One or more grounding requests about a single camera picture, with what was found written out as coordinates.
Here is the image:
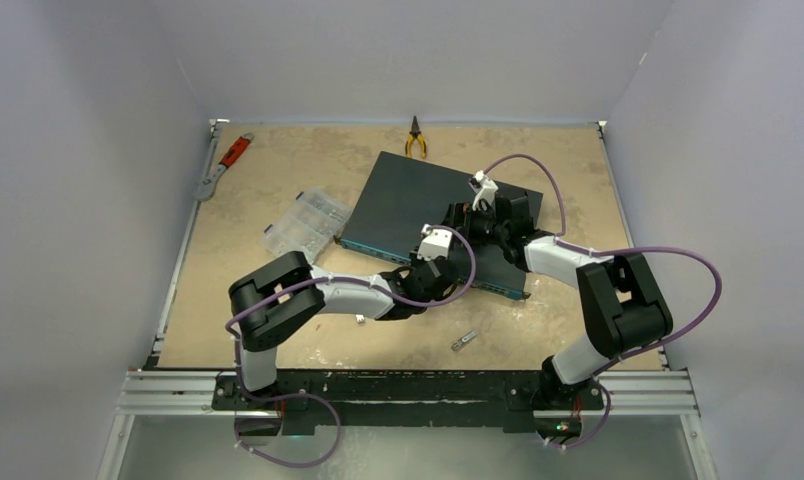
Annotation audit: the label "aluminium frame rail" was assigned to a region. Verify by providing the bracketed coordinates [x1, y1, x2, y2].
[118, 370, 699, 416]

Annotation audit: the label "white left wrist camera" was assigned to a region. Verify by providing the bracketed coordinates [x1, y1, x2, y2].
[416, 224, 453, 261]

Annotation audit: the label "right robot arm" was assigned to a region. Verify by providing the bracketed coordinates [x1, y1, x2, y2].
[443, 194, 673, 407]

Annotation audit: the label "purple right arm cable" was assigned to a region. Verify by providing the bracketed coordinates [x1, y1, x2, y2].
[484, 154, 724, 452]

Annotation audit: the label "dark grey network switch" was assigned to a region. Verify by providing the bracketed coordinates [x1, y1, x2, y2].
[341, 152, 544, 300]

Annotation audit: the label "clear plastic organizer box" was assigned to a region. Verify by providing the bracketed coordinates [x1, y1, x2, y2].
[261, 187, 352, 263]

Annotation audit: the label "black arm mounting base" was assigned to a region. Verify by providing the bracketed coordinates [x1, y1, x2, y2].
[212, 369, 604, 436]

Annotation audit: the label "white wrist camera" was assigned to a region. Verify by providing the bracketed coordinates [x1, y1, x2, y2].
[468, 170, 499, 212]
[416, 224, 453, 261]

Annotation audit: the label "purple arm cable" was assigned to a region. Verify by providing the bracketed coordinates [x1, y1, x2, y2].
[484, 154, 724, 452]
[224, 225, 477, 468]

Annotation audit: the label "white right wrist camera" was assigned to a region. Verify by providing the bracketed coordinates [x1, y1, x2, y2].
[468, 170, 499, 212]

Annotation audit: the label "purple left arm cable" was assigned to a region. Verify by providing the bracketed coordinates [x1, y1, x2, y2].
[224, 225, 477, 468]

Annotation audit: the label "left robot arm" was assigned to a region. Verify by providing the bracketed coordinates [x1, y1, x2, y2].
[228, 251, 459, 409]

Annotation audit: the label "red handled adjustable wrench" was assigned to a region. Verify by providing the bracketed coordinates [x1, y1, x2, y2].
[194, 132, 255, 202]

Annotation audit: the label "yellow handled pliers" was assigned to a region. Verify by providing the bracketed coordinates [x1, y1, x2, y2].
[404, 115, 428, 160]

